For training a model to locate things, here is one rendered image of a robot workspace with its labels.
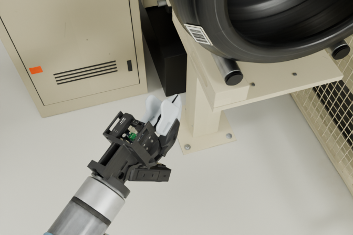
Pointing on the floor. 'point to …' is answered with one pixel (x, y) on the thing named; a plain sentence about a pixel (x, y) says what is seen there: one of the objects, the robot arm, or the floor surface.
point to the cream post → (198, 107)
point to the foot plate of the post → (184, 134)
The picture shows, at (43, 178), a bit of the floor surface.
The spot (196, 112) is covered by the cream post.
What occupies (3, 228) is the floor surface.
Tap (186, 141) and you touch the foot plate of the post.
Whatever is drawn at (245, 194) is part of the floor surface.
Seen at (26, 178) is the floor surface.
